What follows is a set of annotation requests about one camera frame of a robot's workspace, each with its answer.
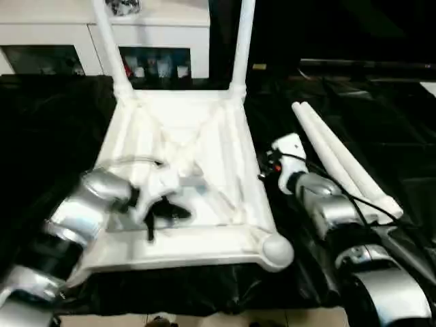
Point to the grey metal clutter object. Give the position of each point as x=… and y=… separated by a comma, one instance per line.
x=123, y=6

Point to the white plastic table top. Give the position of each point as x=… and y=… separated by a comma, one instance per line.
x=204, y=136

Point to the glossy black mat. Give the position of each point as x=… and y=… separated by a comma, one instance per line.
x=48, y=129

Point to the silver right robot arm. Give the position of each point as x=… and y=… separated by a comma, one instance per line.
x=347, y=238

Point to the white plastic table leg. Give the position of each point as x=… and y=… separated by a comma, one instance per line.
x=242, y=48
x=347, y=153
x=327, y=153
x=112, y=48

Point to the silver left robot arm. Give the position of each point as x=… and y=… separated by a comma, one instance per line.
x=75, y=218

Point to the small red bottle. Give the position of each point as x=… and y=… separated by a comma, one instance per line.
x=128, y=69

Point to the small tan label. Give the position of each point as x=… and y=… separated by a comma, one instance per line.
x=259, y=67

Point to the long black bar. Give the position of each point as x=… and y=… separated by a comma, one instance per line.
x=368, y=65

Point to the white cabinet with glass doors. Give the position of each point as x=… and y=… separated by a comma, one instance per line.
x=61, y=34

